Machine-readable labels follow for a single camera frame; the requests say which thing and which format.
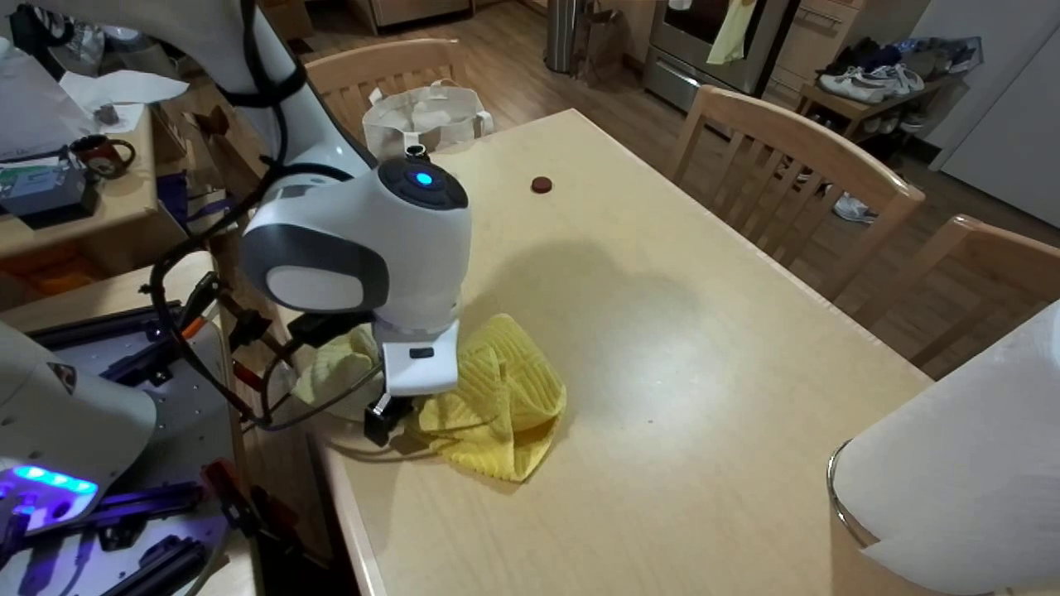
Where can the grey trash can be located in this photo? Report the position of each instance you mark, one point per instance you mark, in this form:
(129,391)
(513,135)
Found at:
(565,35)

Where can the wooden drawer unit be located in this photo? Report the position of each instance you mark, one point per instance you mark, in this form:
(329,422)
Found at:
(418,7)

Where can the brown paper bag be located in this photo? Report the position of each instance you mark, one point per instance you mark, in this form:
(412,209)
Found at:
(600,38)

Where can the light wooden cabinet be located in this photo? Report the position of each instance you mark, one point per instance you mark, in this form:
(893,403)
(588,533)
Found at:
(815,46)

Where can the wooden shoe rack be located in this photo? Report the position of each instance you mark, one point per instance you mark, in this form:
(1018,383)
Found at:
(850,114)

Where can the wooden slat-back chair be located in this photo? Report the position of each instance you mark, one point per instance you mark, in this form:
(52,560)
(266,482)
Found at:
(996,275)
(797,168)

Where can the wooden side desk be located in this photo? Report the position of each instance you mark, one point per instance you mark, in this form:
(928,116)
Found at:
(109,209)

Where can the white door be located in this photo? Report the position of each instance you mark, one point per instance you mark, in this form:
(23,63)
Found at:
(1006,111)

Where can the hanging yellow cloth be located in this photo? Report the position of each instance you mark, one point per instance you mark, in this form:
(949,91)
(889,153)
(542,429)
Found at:
(730,35)

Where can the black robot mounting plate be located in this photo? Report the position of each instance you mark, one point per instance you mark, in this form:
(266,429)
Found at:
(167,410)

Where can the white grey sneaker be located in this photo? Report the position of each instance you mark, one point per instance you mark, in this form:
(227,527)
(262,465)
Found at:
(851,207)

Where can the yellow towel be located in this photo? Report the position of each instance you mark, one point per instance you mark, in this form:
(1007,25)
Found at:
(499,410)

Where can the small brown bottle cap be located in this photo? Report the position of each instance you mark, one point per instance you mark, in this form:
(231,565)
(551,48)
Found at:
(542,182)

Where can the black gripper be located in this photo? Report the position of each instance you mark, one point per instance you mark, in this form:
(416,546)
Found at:
(332,331)

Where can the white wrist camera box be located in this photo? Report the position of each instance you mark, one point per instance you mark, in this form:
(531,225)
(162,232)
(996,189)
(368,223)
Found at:
(418,360)

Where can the dark steel appliance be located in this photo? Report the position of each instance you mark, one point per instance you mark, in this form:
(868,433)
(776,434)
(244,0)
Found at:
(683,61)

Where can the white paper sheet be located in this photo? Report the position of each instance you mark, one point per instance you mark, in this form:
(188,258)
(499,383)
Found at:
(119,89)

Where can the white and green tote bag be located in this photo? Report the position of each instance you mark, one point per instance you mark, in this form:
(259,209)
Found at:
(432,111)

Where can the grey blue device box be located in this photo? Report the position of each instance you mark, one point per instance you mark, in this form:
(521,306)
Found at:
(37,188)

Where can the white paper towel roll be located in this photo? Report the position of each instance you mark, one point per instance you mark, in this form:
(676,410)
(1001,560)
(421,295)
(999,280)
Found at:
(962,465)

